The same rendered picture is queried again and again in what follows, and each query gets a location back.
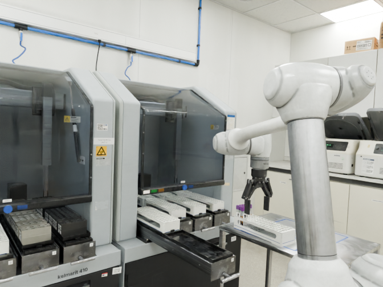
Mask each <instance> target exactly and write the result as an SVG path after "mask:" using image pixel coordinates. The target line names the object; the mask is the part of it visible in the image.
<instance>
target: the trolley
mask: <svg viewBox="0 0 383 287"><path fill-rule="evenodd" d="M259 217H261V218H265V219H267V220H270V221H273V222H276V223H279V224H282V225H285V226H288V227H291V228H294V229H295V219H291V218H287V217H285V216H281V215H277V214H273V213H269V214H264V215H260V216H259ZM226 232H227V233H230V234H232V235H234V236H237V237H240V238H242V239H244V240H247V241H249V242H252V243H254V244H257V245H260V246H261V247H264V248H267V258H266V279H265V287H270V286H271V265H272V252H273V251H274V252H277V253H280V254H281V255H284V256H287V257H289V258H293V256H294V255H295V254H297V253H298V252H297V244H296V230H295V243H293V244H290V245H286V246H284V247H279V246H277V245H275V244H272V243H271V242H269V241H266V240H264V239H261V238H259V237H257V236H254V235H252V234H250V233H247V232H245V231H242V230H239V229H236V228H234V222H233V223H229V224H224V225H220V226H219V247H221V248H223V249H225V243H226ZM335 238H336V249H337V256H338V257H340V258H341V259H342V260H343V261H344V262H345V263H346V264H347V266H348V267H349V268H350V267H351V265H352V263H353V262H354V261H355V259H357V258H358V257H360V256H362V255H365V254H367V253H374V254H378V255H379V254H380V248H381V244H378V243H375V242H372V241H368V240H364V239H361V238H358V237H354V236H351V235H347V234H344V233H340V232H336V231H335ZM222 279H224V277H221V278H219V279H217V287H223V284H221V282H220V280H222Z"/></svg>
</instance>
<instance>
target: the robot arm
mask: <svg viewBox="0 0 383 287"><path fill-rule="evenodd" d="M375 83H376V75H375V73H374V72H373V70H372V69H371V68H369V67H367V66H365V65H352V66H350V67H348V68H345V67H333V66H327V65H323V64H318V63H307V62H293V63H286V64H282V65H280V66H279V67H276V68H274V69H272V70H271V71H270V72H269V73H268V74H267V76H266V78H265V80H264V84H263V93H264V96H265V99H266V100H267V101H268V103H269V104H270V105H272V106H274V107H276V109H277V111H278V113H279V115H280V116H279V117H276V118H273V119H270V120H267V121H263V122H260V123H257V124H254V125H251V126H248V127H245V128H243V129H239V128H235V129H232V130H228V131H226V132H220V133H218V134H216V135H215V136H214V138H213V148H214V150H215V151H216V152H217V153H220V154H224V155H244V154H247V155H250V167H251V168H252V169H251V176H252V179H247V184H246V187H245V189H244V192H243V194H242V197H241V198H242V199H244V200H245V214H248V215H250V206H251V200H250V198H251V196H252V194H253V193H254V191H255V190H256V189H257V188H261V189H262V190H263V192H264V194H265V196H264V206H263V209H264V210H266V211H269V204H270V198H272V195H273V192H272V188H271V185H270V179H269V178H266V176H267V169H268V168H269V157H270V153H271V146H272V138H271V134H272V133H276V132H281V131H284V130H288V144H289V152H290V166H291V180H292V194H293V202H294V216H295V230H296V244H297V252H298V253H297V254H295V255H294V256H293V258H292V259H291V260H290V262H289V263H288V269H287V273H286V276H285V279H284V281H283V282H281V283H280V284H279V285H278V287H383V255H378V254H374V253H367V254H365V255H362V256H360V257H358V258H357V259H355V261H354V262H353V263H352V265H351V268H350V269H349V268H348V266H347V264H346V263H345V262H344V261H343V260H342V259H341V258H340V257H338V256H337V249H336V238H335V226H334V220H333V209H332V198H331V187H330V181H329V170H328V158H327V147H326V141H325V130H324V120H325V119H326V117H330V116H333V115H335V114H338V113H340V112H343V111H345V110H347V109H349V108H351V107H353V106H354V105H356V104H358V103H359V102H360V101H362V100H363V99H364V98H366V97H367V95H368V94H370V92H371V91H372V89H373V88H374V86H375Z"/></svg>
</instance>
